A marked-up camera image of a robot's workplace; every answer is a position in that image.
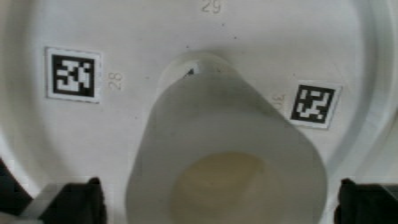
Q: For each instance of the white cylindrical table leg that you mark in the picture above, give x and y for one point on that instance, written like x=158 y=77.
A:
x=228 y=168

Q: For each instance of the white round table top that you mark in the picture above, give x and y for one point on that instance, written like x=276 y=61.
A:
x=96 y=52

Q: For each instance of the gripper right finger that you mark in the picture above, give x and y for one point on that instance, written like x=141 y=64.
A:
x=366 y=203

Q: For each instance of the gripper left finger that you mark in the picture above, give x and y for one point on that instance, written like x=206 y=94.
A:
x=68 y=204

